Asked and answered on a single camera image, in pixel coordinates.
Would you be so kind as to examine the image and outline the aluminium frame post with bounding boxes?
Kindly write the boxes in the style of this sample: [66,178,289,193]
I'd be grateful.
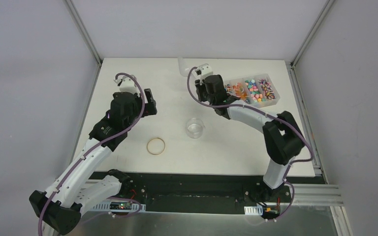
[290,0,337,69]
[63,0,103,67]

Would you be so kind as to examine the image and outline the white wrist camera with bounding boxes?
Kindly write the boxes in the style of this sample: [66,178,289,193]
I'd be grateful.
[195,63,213,80]
[114,75,139,94]

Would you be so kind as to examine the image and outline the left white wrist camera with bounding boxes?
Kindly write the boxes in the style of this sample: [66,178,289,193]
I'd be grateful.
[114,75,139,94]

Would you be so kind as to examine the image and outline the clear plastic jar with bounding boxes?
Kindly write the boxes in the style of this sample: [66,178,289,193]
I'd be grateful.
[186,118,205,139]

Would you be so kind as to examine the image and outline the left white cable duct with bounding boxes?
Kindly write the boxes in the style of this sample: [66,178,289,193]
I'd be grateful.
[89,201,146,213]

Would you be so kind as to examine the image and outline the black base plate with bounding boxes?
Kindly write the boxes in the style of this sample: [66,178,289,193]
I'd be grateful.
[88,170,292,215]

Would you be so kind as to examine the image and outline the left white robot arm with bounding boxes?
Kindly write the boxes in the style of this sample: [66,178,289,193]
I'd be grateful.
[29,88,157,236]

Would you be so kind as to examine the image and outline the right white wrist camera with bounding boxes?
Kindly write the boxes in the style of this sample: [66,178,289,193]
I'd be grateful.
[195,63,213,80]

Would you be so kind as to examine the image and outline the right aluminium frame post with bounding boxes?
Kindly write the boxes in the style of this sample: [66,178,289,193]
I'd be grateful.
[290,0,337,69]

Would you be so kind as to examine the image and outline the clear compartment candy box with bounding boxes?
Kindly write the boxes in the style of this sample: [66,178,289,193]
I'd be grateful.
[223,74,280,108]

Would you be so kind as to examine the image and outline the white cable duct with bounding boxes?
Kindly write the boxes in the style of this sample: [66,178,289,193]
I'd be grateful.
[244,205,263,216]
[89,201,146,213]

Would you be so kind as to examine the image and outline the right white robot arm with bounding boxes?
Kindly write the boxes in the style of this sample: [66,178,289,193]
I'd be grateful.
[194,75,306,202]

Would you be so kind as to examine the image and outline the right white cable duct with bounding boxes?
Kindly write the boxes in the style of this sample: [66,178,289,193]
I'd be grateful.
[244,205,263,216]

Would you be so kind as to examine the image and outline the clear plastic scoop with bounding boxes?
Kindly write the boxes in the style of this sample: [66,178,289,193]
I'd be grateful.
[177,57,198,78]

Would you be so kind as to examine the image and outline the left aluminium frame post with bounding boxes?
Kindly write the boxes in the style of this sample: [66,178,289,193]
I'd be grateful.
[63,0,103,67]

